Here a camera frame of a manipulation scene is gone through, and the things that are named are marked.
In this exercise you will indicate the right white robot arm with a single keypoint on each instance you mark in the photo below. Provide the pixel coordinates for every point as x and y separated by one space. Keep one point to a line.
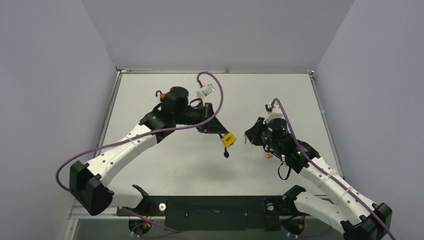
349 212

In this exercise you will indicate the orange padlock with key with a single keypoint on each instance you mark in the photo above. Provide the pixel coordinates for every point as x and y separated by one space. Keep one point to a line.
160 95

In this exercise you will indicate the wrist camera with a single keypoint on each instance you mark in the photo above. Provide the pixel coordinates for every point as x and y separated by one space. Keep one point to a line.
205 91
273 112

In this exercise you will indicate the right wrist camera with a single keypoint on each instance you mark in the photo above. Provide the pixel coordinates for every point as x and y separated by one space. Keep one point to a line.
273 112

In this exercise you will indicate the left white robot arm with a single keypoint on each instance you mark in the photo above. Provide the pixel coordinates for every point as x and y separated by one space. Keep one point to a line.
89 182

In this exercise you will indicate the yellow padlock with keys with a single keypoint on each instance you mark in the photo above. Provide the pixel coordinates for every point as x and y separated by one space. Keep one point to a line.
228 139

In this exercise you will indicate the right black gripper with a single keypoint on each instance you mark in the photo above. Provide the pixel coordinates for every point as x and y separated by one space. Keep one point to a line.
259 132

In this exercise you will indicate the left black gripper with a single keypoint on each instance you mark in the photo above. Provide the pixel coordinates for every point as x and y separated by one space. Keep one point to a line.
214 126

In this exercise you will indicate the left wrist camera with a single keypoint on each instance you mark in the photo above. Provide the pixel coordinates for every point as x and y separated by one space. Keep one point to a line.
205 91

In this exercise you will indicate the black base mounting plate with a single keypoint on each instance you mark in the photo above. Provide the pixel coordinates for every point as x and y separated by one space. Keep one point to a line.
219 213

